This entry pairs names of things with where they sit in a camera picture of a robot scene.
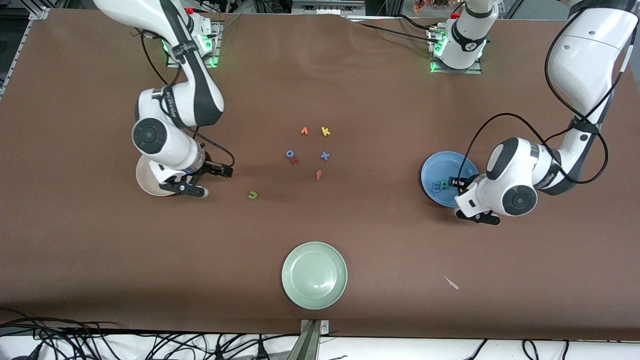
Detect blue round plate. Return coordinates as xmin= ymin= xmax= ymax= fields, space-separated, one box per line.
xmin=420 ymin=151 xmax=480 ymax=208

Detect beige round plate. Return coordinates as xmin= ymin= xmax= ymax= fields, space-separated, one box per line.
xmin=135 ymin=155 xmax=173 ymax=197

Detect brown table cover sheet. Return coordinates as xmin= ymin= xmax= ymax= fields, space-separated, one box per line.
xmin=0 ymin=7 xmax=640 ymax=342

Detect green round plate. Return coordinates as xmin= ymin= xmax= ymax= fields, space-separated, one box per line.
xmin=281 ymin=241 xmax=348 ymax=311

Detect orange flowers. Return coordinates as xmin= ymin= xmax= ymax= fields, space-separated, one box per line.
xmin=412 ymin=0 xmax=451 ymax=14

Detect grey metal box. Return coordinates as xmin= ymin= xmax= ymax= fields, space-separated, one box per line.
xmin=291 ymin=0 xmax=366 ymax=16

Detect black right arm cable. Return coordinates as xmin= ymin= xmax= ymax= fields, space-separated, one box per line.
xmin=140 ymin=30 xmax=236 ymax=168

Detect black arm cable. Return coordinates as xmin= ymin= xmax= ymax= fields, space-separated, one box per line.
xmin=140 ymin=30 xmax=236 ymax=168
xmin=462 ymin=7 xmax=632 ymax=186

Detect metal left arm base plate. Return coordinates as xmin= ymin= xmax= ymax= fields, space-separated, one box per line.
xmin=429 ymin=25 xmax=484 ymax=75

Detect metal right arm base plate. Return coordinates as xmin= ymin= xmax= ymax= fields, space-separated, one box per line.
xmin=200 ymin=20 xmax=221 ymax=69

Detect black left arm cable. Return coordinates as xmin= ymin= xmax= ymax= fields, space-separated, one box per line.
xmin=462 ymin=7 xmax=632 ymax=186

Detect thin black table cable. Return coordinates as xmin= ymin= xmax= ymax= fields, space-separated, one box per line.
xmin=395 ymin=14 xmax=441 ymax=34
xmin=352 ymin=21 xmax=446 ymax=46

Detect metal table edge bracket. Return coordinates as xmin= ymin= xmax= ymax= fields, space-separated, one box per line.
xmin=299 ymin=319 xmax=331 ymax=360

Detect tangled black cable bundle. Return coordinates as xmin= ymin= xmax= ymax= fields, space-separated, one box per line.
xmin=0 ymin=307 xmax=301 ymax=360

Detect aluminium frame rail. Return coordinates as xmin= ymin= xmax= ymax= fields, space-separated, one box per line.
xmin=0 ymin=19 xmax=37 ymax=98

